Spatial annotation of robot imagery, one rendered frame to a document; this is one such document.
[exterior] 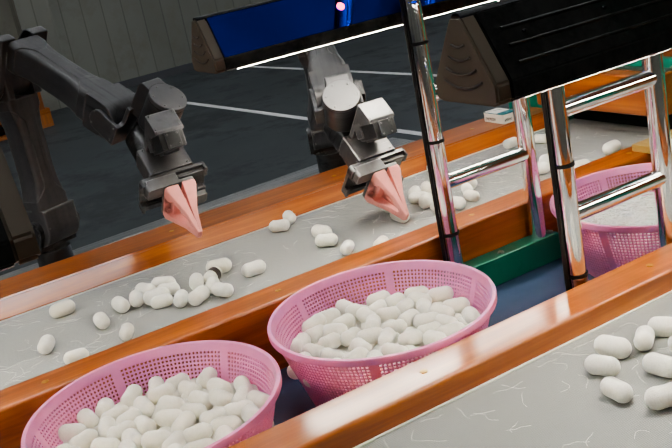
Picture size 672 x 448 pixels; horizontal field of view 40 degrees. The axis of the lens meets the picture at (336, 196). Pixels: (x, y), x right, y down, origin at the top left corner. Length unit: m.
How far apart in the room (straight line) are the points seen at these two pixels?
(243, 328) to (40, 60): 0.60
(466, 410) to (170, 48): 8.93
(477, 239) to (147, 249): 0.52
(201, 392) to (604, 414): 0.43
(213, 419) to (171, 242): 0.57
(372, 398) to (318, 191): 0.75
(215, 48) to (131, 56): 8.35
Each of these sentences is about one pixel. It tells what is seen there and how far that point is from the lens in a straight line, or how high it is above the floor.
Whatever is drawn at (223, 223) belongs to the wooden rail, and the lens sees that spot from 1.54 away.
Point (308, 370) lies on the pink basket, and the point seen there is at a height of 0.75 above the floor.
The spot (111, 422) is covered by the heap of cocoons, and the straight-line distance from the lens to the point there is 1.04.
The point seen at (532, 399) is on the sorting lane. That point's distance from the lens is 0.91.
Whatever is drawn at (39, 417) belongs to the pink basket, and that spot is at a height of 0.77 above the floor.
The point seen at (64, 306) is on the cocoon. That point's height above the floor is 0.76.
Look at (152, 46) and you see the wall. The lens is 9.64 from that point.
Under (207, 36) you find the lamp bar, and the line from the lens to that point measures 1.22.
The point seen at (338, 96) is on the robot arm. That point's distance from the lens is 1.40.
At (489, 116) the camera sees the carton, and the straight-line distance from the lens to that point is 1.85.
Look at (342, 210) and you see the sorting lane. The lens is 1.55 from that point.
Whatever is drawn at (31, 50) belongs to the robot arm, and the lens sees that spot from 1.56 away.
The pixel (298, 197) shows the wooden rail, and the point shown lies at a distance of 1.59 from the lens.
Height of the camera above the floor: 1.20
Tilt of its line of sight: 16 degrees down
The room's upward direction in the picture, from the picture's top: 11 degrees counter-clockwise
